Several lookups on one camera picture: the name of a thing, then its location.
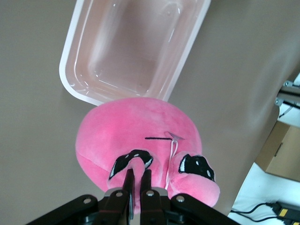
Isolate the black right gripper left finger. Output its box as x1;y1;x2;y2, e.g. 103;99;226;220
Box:
25;168;135;225

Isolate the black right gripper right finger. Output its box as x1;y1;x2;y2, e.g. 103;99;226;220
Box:
140;169;242;225

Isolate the pink round plush toy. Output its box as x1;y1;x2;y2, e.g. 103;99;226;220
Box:
75;97;221;209

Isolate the brown cardboard box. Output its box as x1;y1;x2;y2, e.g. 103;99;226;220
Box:
255;121;300;182

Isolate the black adapter yellow label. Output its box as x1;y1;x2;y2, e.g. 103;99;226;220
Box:
271;201;300;220

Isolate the translucent white plastic bin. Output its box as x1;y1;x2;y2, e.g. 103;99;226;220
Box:
58;0;211;107

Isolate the black adapter cable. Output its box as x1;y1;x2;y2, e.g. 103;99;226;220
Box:
229;202;276;222

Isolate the aluminium mounting bracket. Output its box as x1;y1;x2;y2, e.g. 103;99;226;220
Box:
274;72;300;113

